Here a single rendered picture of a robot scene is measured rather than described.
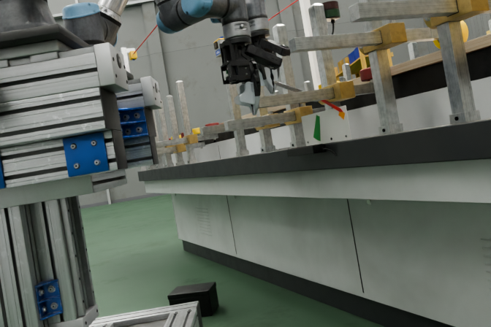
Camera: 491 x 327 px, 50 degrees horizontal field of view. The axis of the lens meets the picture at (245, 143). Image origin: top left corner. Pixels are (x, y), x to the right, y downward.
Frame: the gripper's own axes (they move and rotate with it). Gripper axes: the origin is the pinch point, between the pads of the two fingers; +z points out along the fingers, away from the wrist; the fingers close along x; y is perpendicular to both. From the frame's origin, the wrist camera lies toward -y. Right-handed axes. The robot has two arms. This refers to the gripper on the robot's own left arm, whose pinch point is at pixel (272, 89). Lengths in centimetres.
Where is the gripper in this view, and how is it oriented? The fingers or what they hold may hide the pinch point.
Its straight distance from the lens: 178.3
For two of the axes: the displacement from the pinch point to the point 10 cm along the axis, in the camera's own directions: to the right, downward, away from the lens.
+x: -7.2, 1.1, -6.9
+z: 1.6, 9.9, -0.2
